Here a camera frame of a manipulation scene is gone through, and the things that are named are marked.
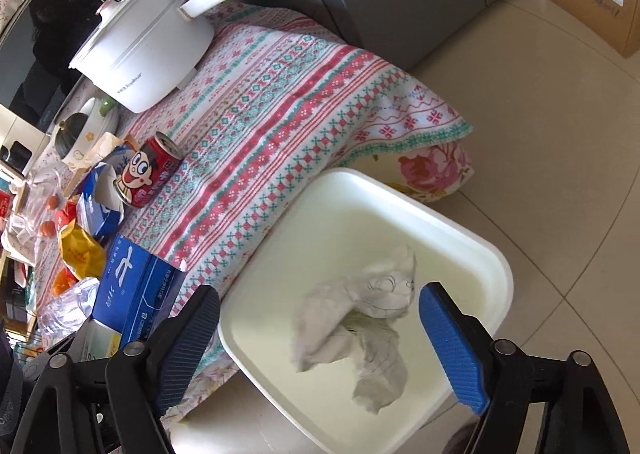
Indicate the red cartoon drink can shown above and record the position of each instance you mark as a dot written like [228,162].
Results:
[150,168]

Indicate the clear plastic bottle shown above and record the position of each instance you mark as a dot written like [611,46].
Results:
[65,309]

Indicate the dark blue carton box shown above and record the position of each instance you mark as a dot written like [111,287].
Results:
[135,294]

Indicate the white paper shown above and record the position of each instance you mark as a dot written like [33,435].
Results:
[330,324]

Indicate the patterned striped tablecloth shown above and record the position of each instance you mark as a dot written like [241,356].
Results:
[260,108]

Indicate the clear plastic bag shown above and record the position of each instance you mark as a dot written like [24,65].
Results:
[35,194]

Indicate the small red tomato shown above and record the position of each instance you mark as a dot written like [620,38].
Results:
[51,202]
[47,228]

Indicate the white plastic chair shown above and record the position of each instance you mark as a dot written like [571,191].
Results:
[325,234]

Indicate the blue white carton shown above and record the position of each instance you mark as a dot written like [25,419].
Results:
[95,214]

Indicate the black microwave oven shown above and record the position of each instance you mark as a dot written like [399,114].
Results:
[50,33]

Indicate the white flower print bowl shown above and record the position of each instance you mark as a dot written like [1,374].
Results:
[95,133]

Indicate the white green small carton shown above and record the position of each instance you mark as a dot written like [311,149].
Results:
[102,341]

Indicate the brown paper bread bag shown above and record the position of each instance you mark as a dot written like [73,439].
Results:
[107,148]

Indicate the dark green squash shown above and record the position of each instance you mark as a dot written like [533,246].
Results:
[70,131]

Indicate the white electric pot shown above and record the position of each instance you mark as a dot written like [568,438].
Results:
[145,53]

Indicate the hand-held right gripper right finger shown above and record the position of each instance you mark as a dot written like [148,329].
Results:
[452,349]

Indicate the yellow orange snack bag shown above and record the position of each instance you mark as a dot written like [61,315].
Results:
[80,251]

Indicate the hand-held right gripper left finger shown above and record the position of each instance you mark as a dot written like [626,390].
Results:
[182,351]

